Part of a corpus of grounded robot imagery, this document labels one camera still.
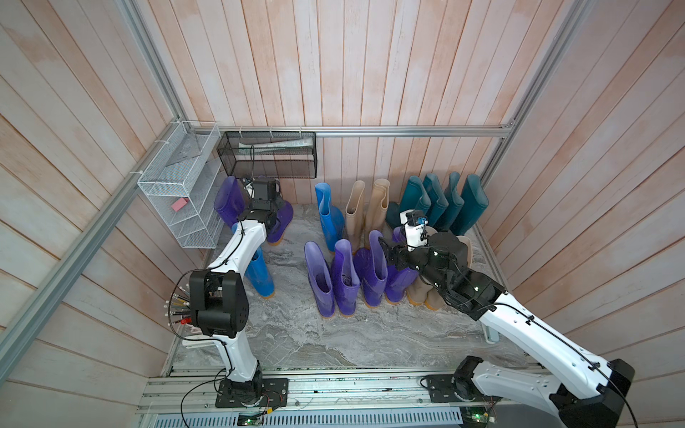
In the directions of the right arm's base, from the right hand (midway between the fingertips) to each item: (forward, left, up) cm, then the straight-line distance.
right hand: (389, 233), depth 70 cm
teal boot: (+18, -24, -6) cm, 30 cm away
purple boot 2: (+31, +38, -27) cm, 56 cm away
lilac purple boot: (-10, +4, -7) cm, 13 cm away
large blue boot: (+12, +16, -7) cm, 21 cm away
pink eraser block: (+14, +65, -3) cm, 66 cm away
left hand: (+22, +37, -8) cm, 44 cm away
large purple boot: (-6, -4, -16) cm, 18 cm away
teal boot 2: (+19, -31, -7) cm, 37 cm away
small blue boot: (-6, +37, -12) cm, 39 cm away
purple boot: (+19, +51, -6) cm, 55 cm away
